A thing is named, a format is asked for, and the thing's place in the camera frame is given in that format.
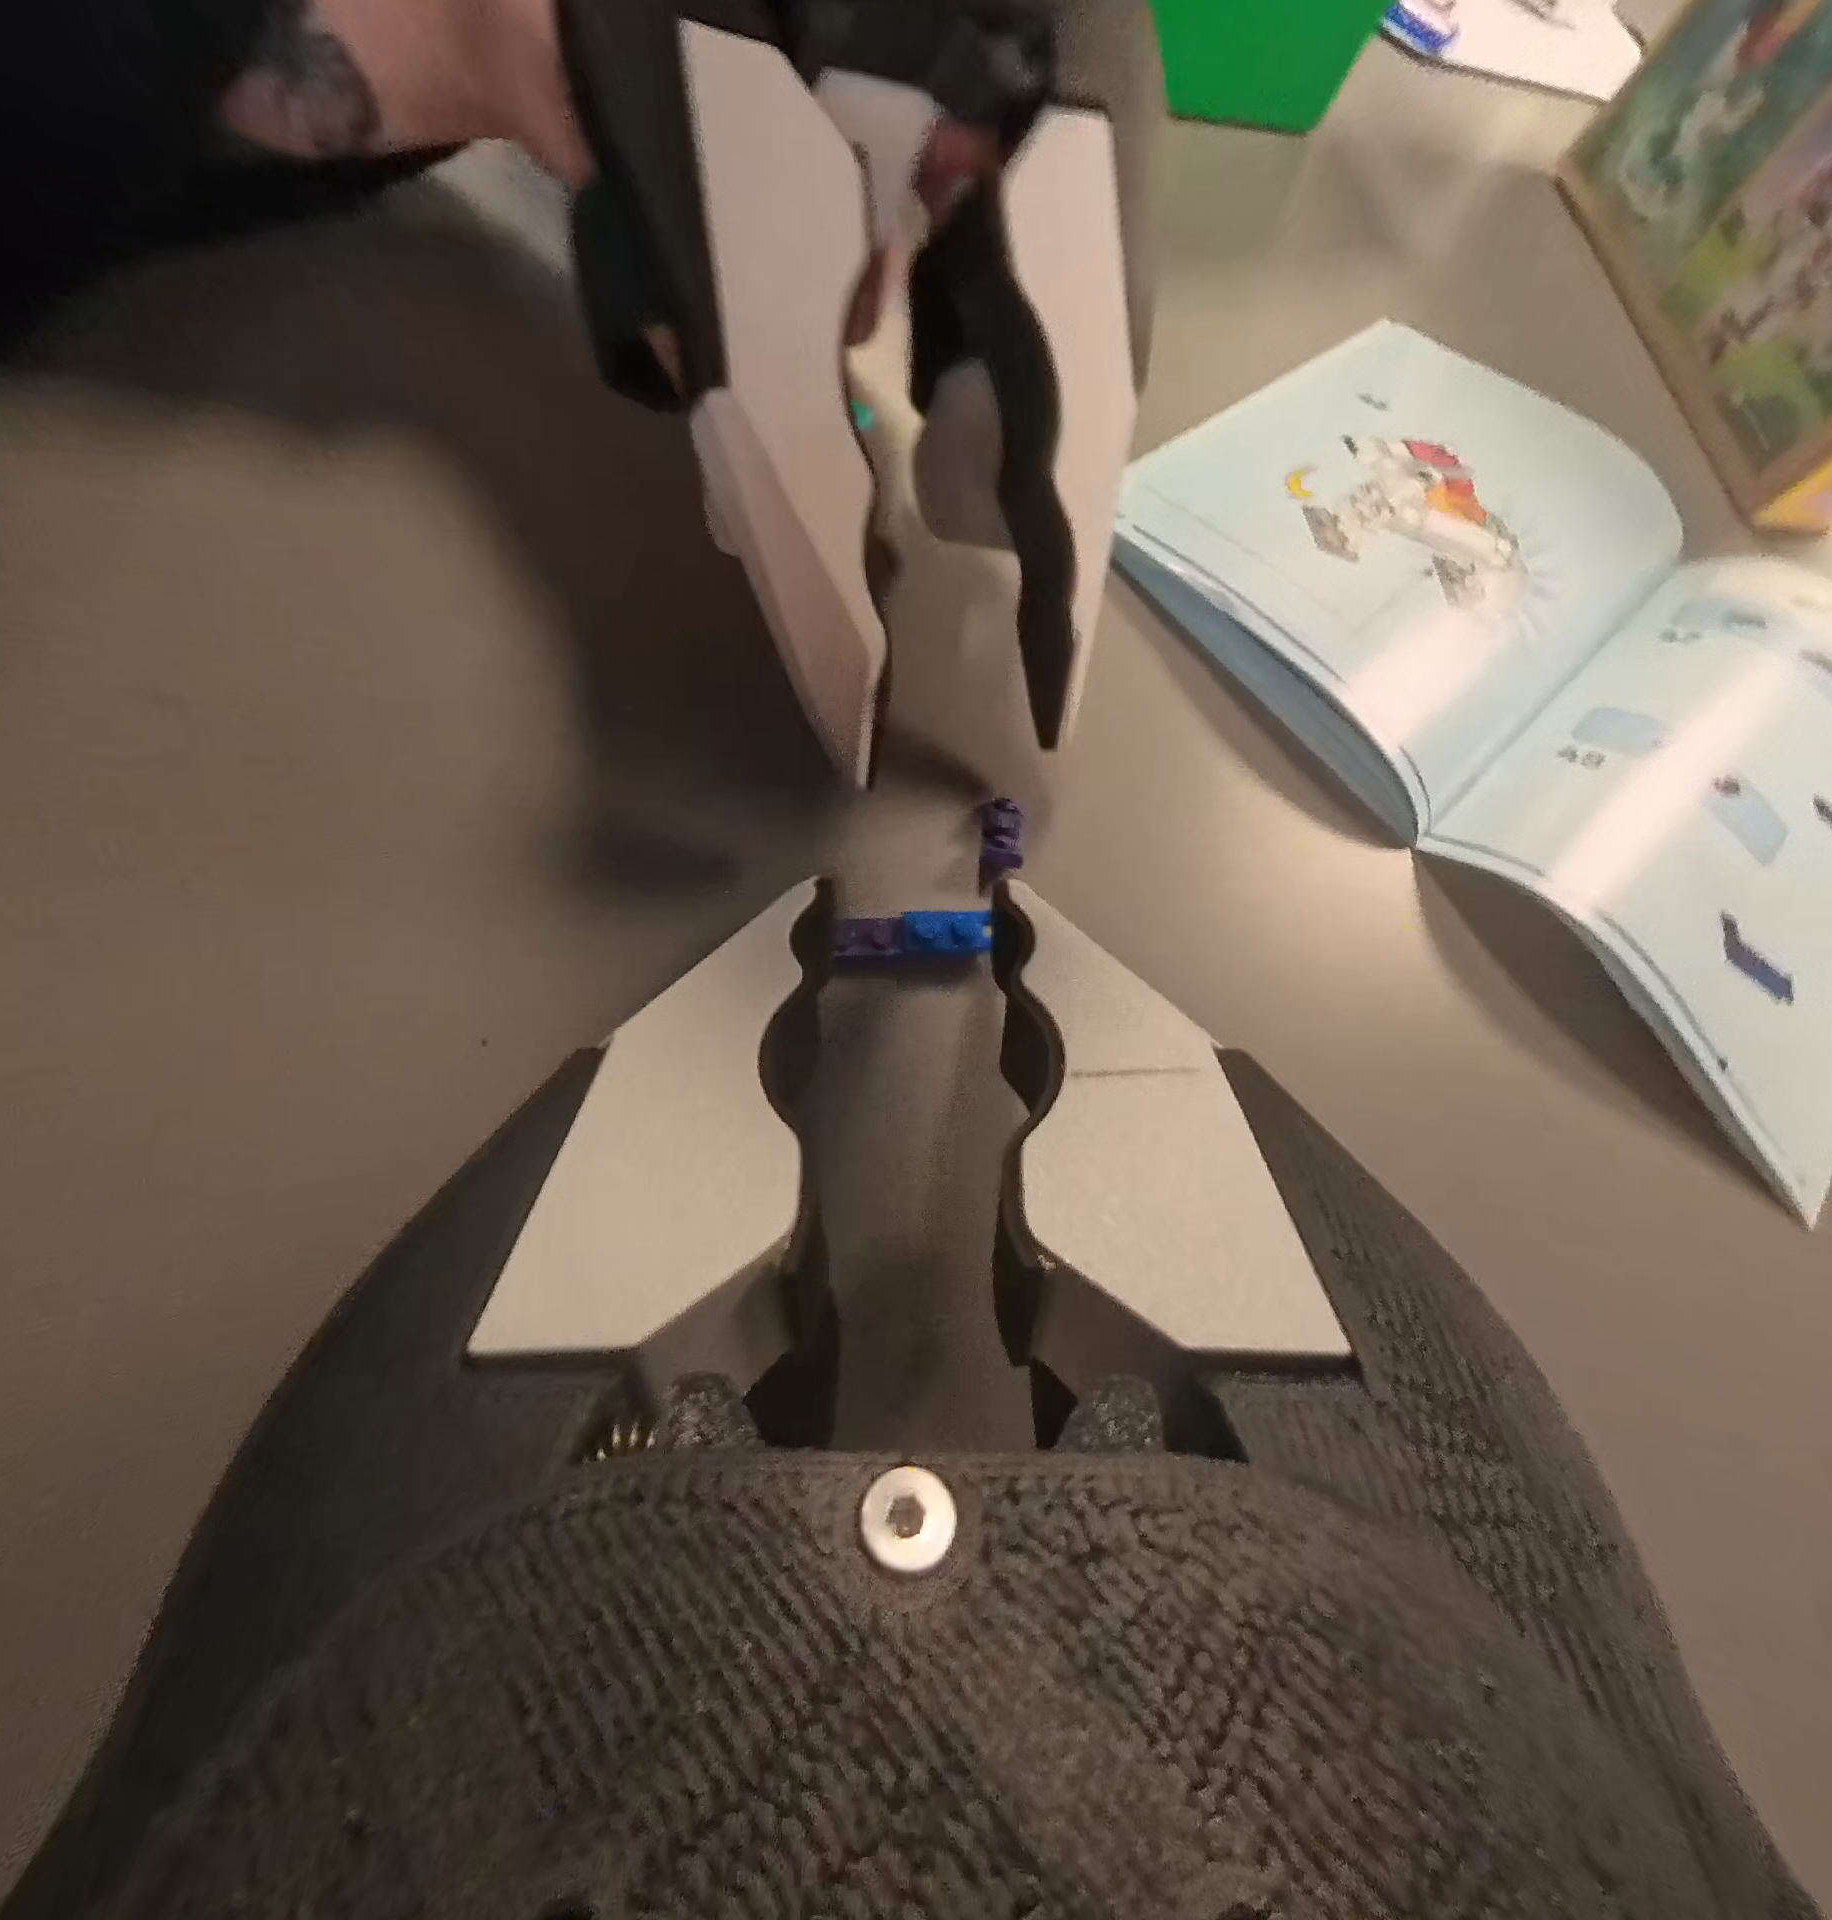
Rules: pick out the blue and purple lego plate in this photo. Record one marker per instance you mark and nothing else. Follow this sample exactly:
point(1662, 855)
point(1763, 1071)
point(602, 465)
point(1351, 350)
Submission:
point(931, 933)

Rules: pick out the green box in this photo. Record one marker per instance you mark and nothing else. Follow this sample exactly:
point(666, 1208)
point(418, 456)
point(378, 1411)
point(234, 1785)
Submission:
point(1261, 60)

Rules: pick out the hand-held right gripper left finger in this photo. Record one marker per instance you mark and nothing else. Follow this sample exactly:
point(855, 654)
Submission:
point(631, 1200)

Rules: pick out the person's left forearm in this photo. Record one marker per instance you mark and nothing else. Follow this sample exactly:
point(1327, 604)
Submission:
point(75, 151)

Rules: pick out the colourful lego set box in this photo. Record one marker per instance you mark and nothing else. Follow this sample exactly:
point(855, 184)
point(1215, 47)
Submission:
point(1740, 226)

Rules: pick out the light blue instruction booklet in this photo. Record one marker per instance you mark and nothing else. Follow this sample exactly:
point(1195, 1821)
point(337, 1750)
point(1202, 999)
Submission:
point(1456, 600)

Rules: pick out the white paper leaflet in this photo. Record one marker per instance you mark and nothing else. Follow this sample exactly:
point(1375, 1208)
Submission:
point(1530, 36)

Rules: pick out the small purple lego piece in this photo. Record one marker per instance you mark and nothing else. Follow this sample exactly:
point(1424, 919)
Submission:
point(1001, 840)

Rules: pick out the person's left hand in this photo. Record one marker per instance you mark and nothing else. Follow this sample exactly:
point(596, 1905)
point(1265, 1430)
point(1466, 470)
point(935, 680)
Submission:
point(480, 76)

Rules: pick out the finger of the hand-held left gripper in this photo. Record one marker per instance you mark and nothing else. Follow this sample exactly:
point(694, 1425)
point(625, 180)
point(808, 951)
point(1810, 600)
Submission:
point(781, 375)
point(1081, 331)

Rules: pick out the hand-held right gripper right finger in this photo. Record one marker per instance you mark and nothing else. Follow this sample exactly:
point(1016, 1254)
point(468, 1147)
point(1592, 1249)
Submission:
point(1186, 1200)

